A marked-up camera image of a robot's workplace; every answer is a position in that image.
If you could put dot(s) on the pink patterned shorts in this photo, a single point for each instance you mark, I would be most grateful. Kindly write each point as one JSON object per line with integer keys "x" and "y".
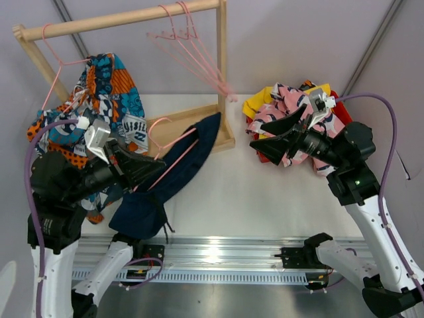
{"x": 275, "y": 109}

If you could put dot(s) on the orange black camouflage shorts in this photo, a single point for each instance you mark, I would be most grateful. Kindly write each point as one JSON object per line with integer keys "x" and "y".
{"x": 307, "y": 84}

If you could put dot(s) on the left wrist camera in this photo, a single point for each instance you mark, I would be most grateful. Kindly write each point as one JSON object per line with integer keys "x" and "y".
{"x": 96, "y": 135}

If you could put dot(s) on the red plastic bin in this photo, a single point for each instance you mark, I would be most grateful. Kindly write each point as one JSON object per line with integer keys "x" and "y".
{"x": 341, "y": 109}

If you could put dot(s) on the pink hanger of camouflage shorts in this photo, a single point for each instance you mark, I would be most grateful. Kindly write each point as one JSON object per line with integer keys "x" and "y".
{"x": 205, "y": 59}

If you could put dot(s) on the wooden clothes rack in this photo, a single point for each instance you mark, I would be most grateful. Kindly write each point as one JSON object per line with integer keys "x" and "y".
{"x": 167, "y": 130}

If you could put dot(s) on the pink hanger of yellow shorts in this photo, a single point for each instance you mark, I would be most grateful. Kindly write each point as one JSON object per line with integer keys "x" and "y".
{"x": 198, "y": 56}

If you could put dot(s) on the yellow shorts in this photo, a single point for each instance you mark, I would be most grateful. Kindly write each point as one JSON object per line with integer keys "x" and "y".
{"x": 273, "y": 103}

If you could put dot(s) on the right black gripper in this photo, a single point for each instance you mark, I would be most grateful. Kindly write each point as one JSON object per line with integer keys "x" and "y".
{"x": 291, "y": 134}

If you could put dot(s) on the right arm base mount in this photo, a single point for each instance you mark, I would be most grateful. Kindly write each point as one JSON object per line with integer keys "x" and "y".
{"x": 304, "y": 257}

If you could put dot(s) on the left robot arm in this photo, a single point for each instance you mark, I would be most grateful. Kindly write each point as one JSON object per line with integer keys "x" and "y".
{"x": 55, "y": 188}

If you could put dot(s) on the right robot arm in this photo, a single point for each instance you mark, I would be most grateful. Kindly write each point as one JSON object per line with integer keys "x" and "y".
{"x": 390, "y": 285}

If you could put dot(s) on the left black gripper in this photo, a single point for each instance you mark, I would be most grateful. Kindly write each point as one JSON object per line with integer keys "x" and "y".
{"x": 130, "y": 166}

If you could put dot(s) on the navy blue shorts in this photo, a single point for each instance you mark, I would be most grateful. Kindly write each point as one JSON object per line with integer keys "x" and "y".
{"x": 141, "y": 214}

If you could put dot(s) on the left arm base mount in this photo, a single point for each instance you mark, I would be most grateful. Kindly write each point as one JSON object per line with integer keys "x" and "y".
{"x": 146, "y": 253}

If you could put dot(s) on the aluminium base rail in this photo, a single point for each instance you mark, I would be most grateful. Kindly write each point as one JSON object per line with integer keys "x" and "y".
{"x": 221, "y": 260}

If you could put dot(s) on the blue orange patterned shorts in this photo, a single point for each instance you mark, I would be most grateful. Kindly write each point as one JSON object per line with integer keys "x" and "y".
{"x": 104, "y": 91}

